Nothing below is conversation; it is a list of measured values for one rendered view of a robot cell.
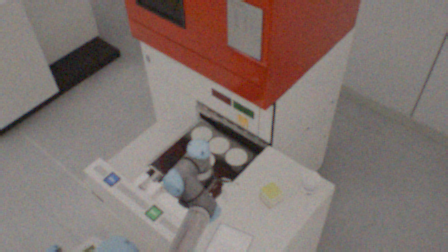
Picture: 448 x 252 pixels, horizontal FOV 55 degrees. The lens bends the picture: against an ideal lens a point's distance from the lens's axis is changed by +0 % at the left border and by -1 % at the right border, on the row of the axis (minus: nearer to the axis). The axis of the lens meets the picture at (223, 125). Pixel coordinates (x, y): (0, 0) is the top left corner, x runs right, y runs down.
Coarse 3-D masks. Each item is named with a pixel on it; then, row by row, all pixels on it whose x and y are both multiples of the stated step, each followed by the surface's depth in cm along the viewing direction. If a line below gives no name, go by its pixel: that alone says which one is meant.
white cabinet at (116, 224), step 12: (96, 204) 214; (108, 204) 198; (108, 216) 213; (120, 216) 197; (324, 216) 197; (108, 228) 231; (120, 228) 211; (132, 228) 195; (312, 228) 187; (132, 240) 209; (144, 240) 193; (312, 240) 203
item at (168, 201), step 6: (150, 180) 196; (162, 192) 191; (156, 198) 189; (162, 198) 189; (168, 198) 189; (174, 198) 189; (162, 204) 187; (168, 204) 187; (174, 204) 187; (174, 210) 185; (180, 210) 185; (186, 210) 185; (180, 216) 183
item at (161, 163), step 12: (216, 132) 211; (180, 144) 207; (168, 156) 202; (180, 156) 202; (216, 156) 201; (252, 156) 201; (156, 168) 198; (168, 168) 198; (216, 168) 197; (228, 168) 197; (240, 168) 196; (216, 192) 188
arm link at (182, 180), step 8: (184, 160) 139; (192, 160) 139; (176, 168) 137; (184, 168) 137; (192, 168) 138; (168, 176) 136; (176, 176) 135; (184, 176) 136; (192, 176) 138; (168, 184) 135; (176, 184) 134; (184, 184) 136; (192, 184) 137; (200, 184) 140; (176, 192) 135; (184, 192) 137; (192, 192) 137
